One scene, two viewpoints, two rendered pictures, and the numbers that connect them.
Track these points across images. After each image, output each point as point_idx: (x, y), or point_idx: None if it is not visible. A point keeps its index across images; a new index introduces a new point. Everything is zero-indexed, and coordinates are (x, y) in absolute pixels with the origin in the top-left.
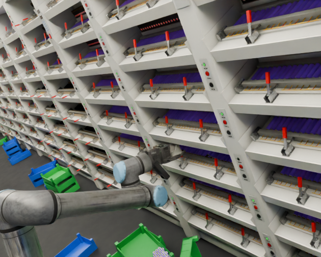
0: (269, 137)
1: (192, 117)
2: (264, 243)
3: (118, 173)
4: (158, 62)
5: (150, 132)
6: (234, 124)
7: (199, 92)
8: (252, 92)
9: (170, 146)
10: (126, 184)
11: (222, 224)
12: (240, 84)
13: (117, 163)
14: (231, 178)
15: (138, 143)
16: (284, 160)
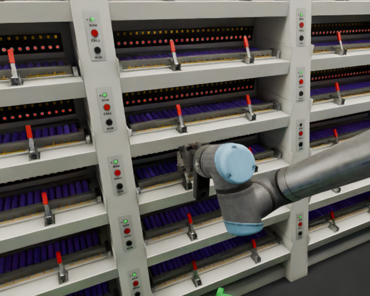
0: None
1: (195, 110)
2: (293, 228)
3: (247, 158)
4: (226, 8)
5: (132, 143)
6: (309, 81)
7: (255, 58)
8: (318, 53)
9: (179, 154)
10: (251, 182)
11: (207, 267)
12: None
13: (234, 144)
14: (265, 165)
15: (44, 197)
16: (341, 109)
